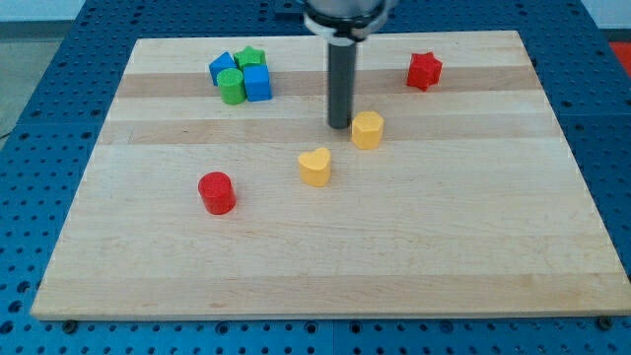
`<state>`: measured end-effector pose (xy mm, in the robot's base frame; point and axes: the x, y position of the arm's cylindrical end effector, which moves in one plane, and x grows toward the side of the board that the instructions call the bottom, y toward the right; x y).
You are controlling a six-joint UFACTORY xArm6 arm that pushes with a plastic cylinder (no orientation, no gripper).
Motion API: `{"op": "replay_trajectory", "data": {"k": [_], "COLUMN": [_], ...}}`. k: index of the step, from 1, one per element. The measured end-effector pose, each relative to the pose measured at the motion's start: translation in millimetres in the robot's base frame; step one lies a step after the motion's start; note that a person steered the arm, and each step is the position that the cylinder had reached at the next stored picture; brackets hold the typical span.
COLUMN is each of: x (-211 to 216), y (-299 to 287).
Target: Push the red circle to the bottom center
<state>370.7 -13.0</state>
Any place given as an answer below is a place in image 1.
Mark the yellow heart block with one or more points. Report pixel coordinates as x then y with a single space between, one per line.
315 167

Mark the yellow hexagon block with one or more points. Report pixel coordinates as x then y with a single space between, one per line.
367 130

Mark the red cylinder block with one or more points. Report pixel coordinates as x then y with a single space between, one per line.
217 193

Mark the light wooden board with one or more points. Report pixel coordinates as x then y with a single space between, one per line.
473 205

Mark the blue cube block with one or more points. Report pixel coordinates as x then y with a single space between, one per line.
257 83

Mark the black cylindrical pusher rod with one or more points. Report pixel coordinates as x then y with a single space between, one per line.
341 63

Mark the green cylinder block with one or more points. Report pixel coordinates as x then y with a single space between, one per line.
231 84

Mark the green star block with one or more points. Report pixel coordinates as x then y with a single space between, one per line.
249 56

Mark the blue angled block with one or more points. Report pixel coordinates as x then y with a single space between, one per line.
222 62

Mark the red star block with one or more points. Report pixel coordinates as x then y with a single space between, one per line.
424 71

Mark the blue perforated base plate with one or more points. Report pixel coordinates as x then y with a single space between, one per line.
45 155

